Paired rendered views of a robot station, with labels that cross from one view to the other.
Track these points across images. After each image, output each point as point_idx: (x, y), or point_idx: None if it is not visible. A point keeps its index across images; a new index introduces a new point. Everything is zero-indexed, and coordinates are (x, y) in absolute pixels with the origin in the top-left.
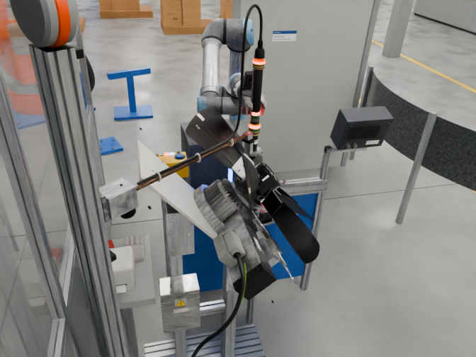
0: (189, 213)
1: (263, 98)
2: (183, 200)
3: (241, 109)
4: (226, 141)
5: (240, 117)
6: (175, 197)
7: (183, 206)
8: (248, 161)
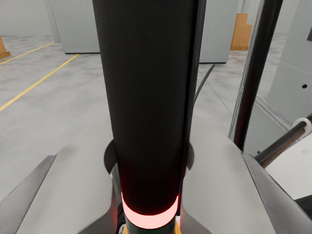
0: (270, 170)
1: (66, 169)
2: (292, 186)
3: (242, 95)
4: (257, 154)
5: (235, 126)
6: (305, 164)
7: (284, 167)
8: (198, 89)
